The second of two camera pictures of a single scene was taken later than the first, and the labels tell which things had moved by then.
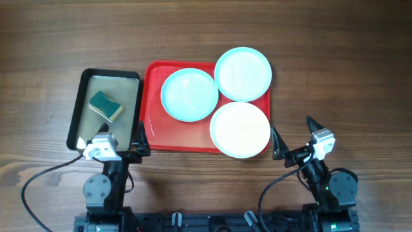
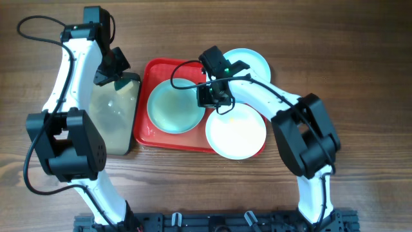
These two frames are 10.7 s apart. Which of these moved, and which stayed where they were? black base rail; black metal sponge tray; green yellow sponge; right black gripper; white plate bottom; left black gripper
Moved: white plate bottom; green yellow sponge; left black gripper; right black gripper
Stayed: black metal sponge tray; black base rail
